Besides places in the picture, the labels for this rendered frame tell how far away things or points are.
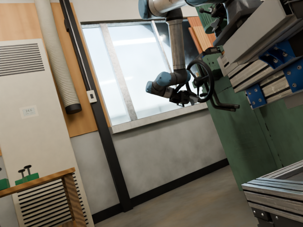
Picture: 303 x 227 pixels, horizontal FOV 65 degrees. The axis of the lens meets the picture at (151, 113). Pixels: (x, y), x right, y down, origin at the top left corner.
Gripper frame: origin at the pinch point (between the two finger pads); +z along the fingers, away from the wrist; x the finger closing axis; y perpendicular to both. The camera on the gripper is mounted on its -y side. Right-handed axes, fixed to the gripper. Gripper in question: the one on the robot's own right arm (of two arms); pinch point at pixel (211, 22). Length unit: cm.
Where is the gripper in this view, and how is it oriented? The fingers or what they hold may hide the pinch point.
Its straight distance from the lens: 177.5
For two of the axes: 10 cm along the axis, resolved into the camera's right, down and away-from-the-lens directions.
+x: 0.6, 9.7, -2.4
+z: -3.8, 2.5, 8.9
